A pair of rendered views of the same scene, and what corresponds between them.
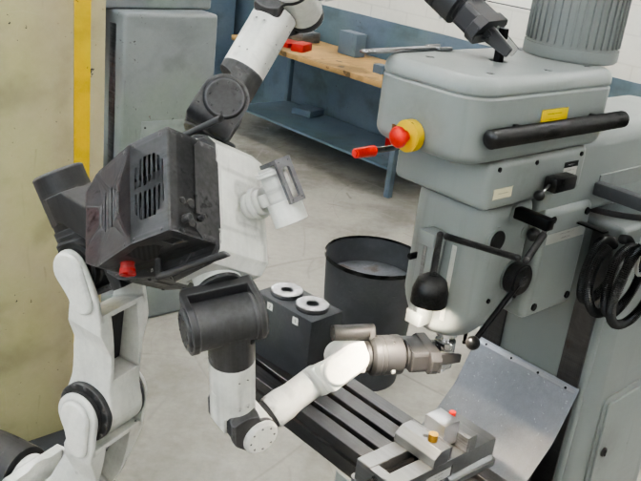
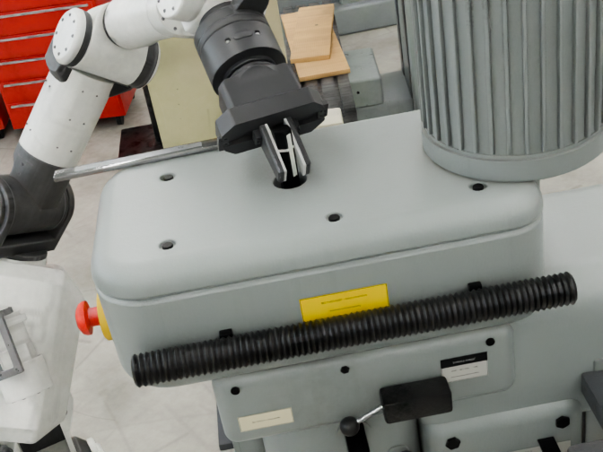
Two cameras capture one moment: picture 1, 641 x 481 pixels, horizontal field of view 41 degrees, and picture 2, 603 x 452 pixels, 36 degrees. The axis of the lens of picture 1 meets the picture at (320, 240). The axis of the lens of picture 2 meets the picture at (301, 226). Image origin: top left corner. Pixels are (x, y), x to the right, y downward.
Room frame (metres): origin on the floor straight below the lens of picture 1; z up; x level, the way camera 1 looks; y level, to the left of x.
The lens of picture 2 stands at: (1.04, -0.91, 2.38)
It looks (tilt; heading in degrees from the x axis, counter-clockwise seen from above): 32 degrees down; 43
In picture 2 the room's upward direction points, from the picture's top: 10 degrees counter-clockwise
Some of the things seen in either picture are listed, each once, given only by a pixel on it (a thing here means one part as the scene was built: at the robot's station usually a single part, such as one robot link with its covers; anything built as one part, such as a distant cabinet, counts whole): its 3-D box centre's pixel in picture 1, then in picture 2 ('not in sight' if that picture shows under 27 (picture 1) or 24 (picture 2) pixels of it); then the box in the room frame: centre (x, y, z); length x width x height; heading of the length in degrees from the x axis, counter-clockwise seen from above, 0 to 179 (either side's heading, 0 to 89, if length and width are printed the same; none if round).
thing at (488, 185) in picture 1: (491, 160); (351, 324); (1.72, -0.34, 1.68); 0.34 x 0.24 x 0.10; 134
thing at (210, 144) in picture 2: (405, 49); (156, 155); (1.67, -0.12, 1.89); 0.24 x 0.04 x 0.01; 136
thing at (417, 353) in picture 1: (405, 354); not in sight; (1.66, -0.22, 1.23); 0.13 x 0.12 x 0.10; 20
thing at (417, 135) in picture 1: (408, 135); (111, 313); (1.53, -0.14, 1.76); 0.06 x 0.02 x 0.06; 44
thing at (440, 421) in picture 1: (441, 428); not in sight; (1.67, -0.33, 1.05); 0.06 x 0.05 x 0.06; 43
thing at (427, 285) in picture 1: (430, 288); not in sight; (1.51, -0.22, 1.47); 0.07 x 0.07 x 0.06
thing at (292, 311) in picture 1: (296, 328); not in sight; (2.08, 0.04, 1.04); 0.22 x 0.12 x 0.20; 48
